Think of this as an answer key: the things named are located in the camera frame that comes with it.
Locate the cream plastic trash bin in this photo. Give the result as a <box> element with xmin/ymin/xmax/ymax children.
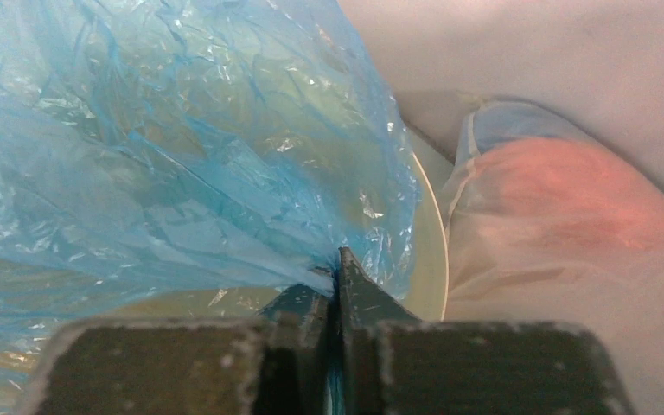
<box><xmin>104</xmin><ymin>127</ymin><xmax>453</xmax><ymax>320</ymax></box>

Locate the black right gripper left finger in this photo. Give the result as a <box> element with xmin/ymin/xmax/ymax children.
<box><xmin>16</xmin><ymin>285</ymin><xmax>329</xmax><ymax>414</ymax></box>

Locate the large translucent storage bag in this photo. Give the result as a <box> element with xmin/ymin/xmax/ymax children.
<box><xmin>442</xmin><ymin>102</ymin><xmax>664</xmax><ymax>414</ymax></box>

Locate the blue plastic trash bag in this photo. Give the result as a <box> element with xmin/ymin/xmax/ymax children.
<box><xmin>0</xmin><ymin>1</ymin><xmax>419</xmax><ymax>414</ymax></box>

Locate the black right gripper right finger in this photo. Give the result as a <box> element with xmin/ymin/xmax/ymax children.
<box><xmin>337</xmin><ymin>247</ymin><xmax>635</xmax><ymax>414</ymax></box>

